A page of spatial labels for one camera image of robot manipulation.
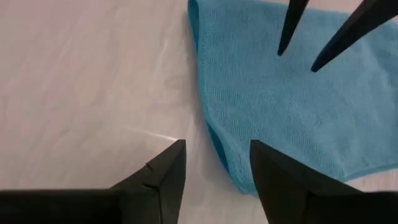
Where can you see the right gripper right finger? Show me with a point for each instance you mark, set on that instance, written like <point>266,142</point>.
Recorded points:
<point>295,199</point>

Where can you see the blue microfibre towel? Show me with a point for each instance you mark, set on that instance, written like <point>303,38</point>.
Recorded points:
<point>295,109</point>

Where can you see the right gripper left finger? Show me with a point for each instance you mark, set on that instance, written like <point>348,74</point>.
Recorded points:
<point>149,199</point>

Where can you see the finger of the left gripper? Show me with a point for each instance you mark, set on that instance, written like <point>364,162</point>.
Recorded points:
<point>292,21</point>
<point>357,31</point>

